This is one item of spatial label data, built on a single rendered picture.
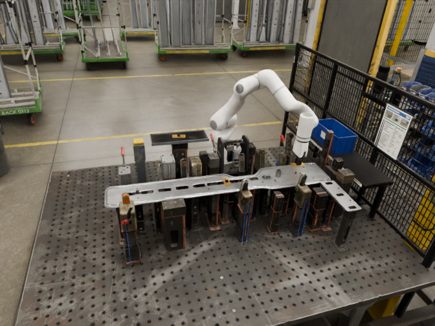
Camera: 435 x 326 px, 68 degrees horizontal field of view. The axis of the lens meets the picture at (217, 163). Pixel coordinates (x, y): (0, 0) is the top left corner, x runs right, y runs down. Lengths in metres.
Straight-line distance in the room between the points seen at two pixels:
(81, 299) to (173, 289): 0.45
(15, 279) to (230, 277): 1.80
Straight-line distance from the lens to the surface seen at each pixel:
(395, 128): 2.25
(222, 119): 2.28
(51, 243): 2.17
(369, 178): 2.23
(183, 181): 1.98
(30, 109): 5.37
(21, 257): 3.22
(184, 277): 1.84
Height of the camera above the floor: 2.13
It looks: 31 degrees down
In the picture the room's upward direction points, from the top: 3 degrees clockwise
